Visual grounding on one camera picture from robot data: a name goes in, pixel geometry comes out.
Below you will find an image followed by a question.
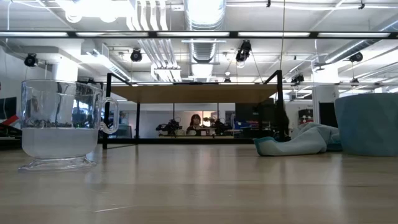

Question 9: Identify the light blue cloth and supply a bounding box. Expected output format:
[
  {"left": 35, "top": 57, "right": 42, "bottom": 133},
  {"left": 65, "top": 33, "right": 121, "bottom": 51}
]
[{"left": 253, "top": 121, "right": 343, "bottom": 157}]

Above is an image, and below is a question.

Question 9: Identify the silver ceiling duct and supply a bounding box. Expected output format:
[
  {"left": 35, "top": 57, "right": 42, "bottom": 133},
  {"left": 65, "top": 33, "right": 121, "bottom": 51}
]
[{"left": 183, "top": 0, "right": 227, "bottom": 78}]

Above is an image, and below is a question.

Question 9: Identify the clear glass mug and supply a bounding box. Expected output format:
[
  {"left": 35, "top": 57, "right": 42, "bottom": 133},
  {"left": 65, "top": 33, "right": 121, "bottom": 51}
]
[{"left": 17, "top": 79, "right": 120, "bottom": 173}]

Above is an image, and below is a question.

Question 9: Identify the person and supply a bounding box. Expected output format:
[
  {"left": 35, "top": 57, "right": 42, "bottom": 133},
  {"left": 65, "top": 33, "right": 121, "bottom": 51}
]
[{"left": 185, "top": 113, "right": 203, "bottom": 135}]

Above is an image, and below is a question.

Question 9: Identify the black hanging camera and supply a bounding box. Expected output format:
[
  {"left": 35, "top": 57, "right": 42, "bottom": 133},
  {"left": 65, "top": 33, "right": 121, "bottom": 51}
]
[
  {"left": 235, "top": 39, "right": 252, "bottom": 63},
  {"left": 129, "top": 49, "right": 143, "bottom": 63},
  {"left": 348, "top": 51, "right": 364, "bottom": 63},
  {"left": 24, "top": 52, "right": 39, "bottom": 68},
  {"left": 290, "top": 73, "right": 305, "bottom": 85}
]

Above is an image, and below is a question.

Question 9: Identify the black monitor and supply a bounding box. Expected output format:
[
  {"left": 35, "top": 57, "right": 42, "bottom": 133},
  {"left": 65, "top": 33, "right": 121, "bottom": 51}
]
[{"left": 0, "top": 96, "right": 17, "bottom": 121}]

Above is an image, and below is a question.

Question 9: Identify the blue faceted cup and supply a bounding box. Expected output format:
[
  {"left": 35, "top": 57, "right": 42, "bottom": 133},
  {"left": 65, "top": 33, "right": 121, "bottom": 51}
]
[{"left": 334, "top": 92, "right": 398, "bottom": 157}]

